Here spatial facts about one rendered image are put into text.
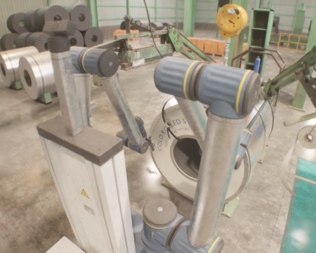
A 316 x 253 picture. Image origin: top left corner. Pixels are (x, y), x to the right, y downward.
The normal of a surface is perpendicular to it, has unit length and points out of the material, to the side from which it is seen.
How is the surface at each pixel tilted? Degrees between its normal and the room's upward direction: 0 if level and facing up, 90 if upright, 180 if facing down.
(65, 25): 62
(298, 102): 90
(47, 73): 79
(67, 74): 90
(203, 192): 87
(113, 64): 90
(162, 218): 6
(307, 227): 0
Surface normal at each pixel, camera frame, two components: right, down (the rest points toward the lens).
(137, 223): 0.00, -0.88
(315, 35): -0.60, 0.38
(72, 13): 0.80, 0.29
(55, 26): -0.46, -0.06
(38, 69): 0.72, -0.13
